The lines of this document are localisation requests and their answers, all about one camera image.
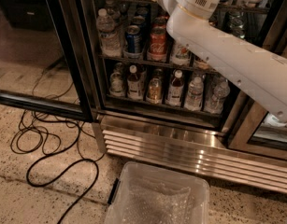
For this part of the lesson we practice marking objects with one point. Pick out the large clear water bottle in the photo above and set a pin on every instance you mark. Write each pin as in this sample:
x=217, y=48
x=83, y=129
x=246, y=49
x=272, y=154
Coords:
x=109, y=36

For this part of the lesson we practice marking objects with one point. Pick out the white cap juice bottle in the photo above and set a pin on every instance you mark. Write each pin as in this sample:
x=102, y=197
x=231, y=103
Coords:
x=134, y=84

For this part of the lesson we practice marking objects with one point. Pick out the white green soda can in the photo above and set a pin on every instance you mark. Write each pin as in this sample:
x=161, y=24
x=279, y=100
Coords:
x=180, y=55

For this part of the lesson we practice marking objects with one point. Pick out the clear plastic storage bin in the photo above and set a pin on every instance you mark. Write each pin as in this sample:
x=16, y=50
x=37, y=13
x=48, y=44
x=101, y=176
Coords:
x=146, y=194

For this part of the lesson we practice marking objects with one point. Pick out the steel fridge base grille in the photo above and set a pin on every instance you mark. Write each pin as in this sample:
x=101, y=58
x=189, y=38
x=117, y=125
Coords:
x=189, y=151

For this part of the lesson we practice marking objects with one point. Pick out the stainless glass door fridge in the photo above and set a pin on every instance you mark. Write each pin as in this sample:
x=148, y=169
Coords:
x=262, y=23

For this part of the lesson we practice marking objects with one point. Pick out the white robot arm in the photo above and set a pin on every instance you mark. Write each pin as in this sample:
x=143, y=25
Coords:
x=188, y=24

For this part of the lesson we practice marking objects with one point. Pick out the clear bottle bottom left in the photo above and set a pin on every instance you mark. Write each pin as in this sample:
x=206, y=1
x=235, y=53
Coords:
x=117, y=83

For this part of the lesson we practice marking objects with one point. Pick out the orange gold soda can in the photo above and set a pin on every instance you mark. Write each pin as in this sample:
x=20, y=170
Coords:
x=199, y=63

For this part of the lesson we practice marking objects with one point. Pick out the small water bottle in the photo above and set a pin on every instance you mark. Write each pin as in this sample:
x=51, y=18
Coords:
x=214, y=103
x=193, y=100

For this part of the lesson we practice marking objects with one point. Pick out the rightmost small water bottle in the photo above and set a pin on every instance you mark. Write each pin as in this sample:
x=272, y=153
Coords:
x=214, y=103

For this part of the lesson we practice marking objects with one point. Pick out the amber tea bottle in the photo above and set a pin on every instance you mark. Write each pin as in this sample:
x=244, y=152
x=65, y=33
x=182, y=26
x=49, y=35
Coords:
x=155, y=88

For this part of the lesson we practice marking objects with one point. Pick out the dark drink white cap bottle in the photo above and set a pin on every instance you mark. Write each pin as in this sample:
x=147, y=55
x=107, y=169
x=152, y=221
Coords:
x=175, y=89

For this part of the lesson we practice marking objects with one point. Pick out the open glass fridge door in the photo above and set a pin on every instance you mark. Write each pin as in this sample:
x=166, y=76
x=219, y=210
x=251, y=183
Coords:
x=43, y=59

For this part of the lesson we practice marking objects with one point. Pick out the blue soda can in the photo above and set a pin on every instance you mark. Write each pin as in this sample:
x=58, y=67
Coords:
x=133, y=39

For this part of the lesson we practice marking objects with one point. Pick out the red cola can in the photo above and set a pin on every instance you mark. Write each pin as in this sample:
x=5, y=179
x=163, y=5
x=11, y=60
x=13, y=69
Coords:
x=157, y=42

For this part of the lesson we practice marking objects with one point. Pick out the closed right fridge door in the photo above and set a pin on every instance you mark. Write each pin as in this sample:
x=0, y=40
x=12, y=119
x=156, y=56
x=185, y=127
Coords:
x=263, y=126

